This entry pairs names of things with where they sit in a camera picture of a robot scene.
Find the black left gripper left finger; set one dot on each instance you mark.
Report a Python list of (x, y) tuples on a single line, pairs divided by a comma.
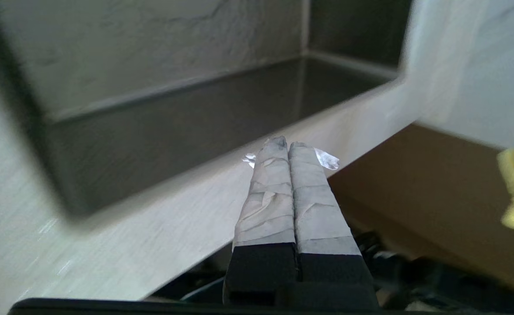
[(265, 218)]

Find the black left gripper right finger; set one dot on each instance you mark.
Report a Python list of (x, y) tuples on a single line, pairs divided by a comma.
[(322, 227)]

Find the stainless steel sink basin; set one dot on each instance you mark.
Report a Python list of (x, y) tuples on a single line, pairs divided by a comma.
[(173, 109)]

